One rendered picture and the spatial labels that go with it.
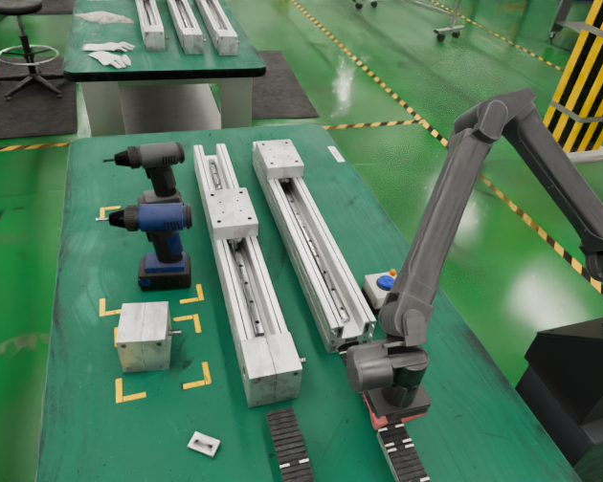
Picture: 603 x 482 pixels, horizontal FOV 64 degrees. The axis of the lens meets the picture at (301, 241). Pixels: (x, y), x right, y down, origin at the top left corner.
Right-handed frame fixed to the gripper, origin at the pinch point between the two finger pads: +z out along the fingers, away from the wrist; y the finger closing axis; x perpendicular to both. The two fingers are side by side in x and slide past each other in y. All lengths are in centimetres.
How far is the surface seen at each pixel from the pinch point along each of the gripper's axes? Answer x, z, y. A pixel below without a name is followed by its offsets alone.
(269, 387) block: -10.4, -2.3, 20.2
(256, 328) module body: -24.7, -2.5, 19.7
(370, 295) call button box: -30.3, -1.0, -9.0
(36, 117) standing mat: -310, 80, 111
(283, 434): -1.9, 0.0, 19.4
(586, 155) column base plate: -201, 77, -266
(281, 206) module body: -63, -5, 5
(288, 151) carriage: -85, -9, -3
